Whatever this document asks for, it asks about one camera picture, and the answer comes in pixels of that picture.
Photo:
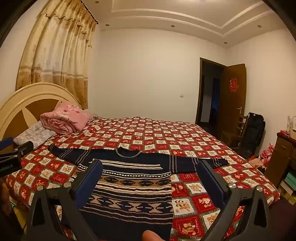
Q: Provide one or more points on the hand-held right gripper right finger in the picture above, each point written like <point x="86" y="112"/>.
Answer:
<point x="208" y="179"/>

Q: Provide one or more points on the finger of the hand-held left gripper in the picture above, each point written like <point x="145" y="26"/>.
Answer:
<point x="24" y="148"/>
<point x="5" y="143"/>

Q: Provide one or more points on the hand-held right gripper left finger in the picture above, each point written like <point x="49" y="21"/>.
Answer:
<point x="93" y="176"/>

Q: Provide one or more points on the navy patterned knit sweater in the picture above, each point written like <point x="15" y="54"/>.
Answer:
<point x="129" y="185"/>

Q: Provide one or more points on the person's right hand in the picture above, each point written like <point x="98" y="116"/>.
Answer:
<point x="153" y="236"/>

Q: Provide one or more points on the grey floral pillow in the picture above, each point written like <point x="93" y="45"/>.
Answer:
<point x="34" y="135"/>

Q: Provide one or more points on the cream wooden headboard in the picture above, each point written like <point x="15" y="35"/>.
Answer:
<point x="13" y="109"/>

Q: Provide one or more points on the red checkered printed bedspread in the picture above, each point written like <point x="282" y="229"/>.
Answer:
<point x="196" y="143"/>

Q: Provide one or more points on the wooden chair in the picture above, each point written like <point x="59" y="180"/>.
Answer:
<point x="233" y="136"/>

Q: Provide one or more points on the pink cloth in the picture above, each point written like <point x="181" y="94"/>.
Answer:
<point x="255" y="163"/>

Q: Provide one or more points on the pink folded quilt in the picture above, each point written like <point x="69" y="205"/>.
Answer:
<point x="67" y="117"/>

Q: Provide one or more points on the striped pillow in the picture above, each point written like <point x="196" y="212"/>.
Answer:
<point x="94" y="116"/>

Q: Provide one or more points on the red checkered cloth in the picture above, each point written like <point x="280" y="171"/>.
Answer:
<point x="268" y="154"/>

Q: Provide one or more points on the black bag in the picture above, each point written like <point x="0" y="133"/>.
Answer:
<point x="254" y="132"/>

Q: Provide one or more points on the brown wooden door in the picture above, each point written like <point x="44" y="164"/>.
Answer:
<point x="231" y="111"/>

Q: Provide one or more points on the stack of cardboard boxes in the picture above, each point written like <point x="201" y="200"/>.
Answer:
<point x="289" y="187"/>

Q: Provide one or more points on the brown wooden cabinet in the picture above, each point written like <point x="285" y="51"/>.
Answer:
<point x="285" y="150"/>

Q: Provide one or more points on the beige floral curtain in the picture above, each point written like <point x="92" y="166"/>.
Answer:
<point x="57" y="58"/>

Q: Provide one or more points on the red paper door decoration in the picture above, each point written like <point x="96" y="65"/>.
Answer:
<point x="234" y="84"/>

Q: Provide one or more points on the white object on cabinet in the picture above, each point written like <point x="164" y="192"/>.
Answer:
<point x="291" y="125"/>

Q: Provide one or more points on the dark curtain rod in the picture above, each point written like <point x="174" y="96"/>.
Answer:
<point x="91" y="14"/>

